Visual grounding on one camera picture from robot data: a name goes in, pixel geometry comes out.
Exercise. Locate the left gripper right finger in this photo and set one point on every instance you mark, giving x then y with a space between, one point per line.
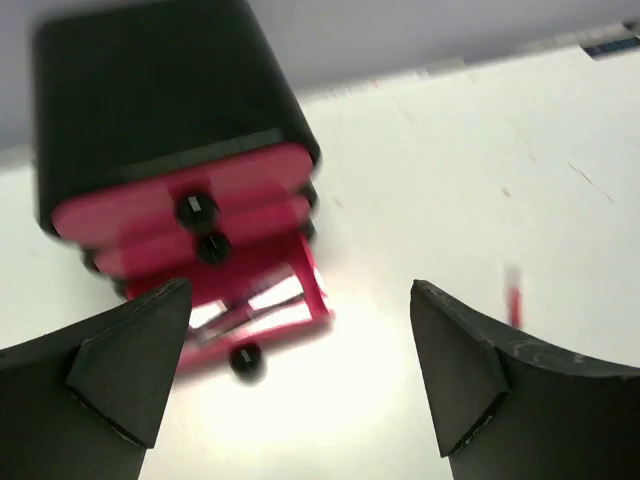
508 405

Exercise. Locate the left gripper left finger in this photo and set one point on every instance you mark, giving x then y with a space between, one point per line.
87 401

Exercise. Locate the red pen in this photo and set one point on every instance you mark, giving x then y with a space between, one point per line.
513 297

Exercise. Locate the pink bottom drawer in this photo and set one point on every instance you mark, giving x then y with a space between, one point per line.
283 264

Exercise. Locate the pink drawer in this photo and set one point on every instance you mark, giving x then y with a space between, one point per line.
236 184
283 264
176 246

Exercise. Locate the green capped pen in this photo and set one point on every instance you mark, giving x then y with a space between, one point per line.
216 319

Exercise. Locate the pink top drawer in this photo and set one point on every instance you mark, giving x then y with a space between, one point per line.
236 184

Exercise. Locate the black drawer cabinet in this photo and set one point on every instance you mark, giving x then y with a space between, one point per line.
125 93

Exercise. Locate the right blue corner label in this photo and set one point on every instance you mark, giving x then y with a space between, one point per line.
612 47

